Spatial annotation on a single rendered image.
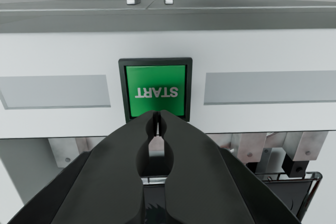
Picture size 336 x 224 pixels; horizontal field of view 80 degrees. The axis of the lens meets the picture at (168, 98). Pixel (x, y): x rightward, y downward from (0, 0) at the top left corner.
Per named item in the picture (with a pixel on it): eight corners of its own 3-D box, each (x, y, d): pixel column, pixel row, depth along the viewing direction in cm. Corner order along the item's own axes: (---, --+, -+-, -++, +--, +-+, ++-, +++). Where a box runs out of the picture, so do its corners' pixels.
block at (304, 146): (303, 147, 31) (317, 161, 28) (281, 147, 31) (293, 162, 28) (321, 100, 27) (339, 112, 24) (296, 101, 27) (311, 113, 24)
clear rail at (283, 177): (317, 175, 32) (323, 182, 31) (79, 182, 31) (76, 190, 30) (320, 168, 32) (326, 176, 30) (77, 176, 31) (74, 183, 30)
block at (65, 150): (89, 153, 30) (82, 168, 27) (66, 153, 30) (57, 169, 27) (78, 106, 26) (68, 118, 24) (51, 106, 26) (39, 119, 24)
